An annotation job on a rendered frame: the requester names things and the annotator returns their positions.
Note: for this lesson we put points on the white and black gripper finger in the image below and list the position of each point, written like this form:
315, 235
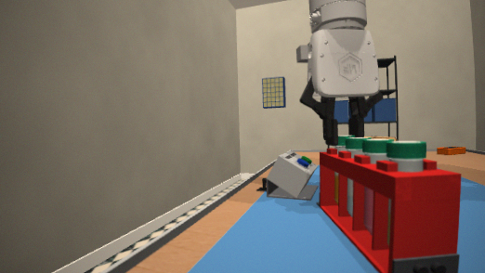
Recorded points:
326, 113
356, 122

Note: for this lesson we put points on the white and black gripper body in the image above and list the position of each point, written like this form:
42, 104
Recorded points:
342, 62

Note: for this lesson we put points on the green screw cap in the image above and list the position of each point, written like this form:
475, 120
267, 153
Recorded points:
406, 149
355, 143
342, 140
375, 145

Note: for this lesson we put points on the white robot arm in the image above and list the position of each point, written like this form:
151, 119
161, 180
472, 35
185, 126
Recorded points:
329, 12

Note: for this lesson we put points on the grey button housing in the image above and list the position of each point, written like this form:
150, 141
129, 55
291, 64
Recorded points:
288, 177

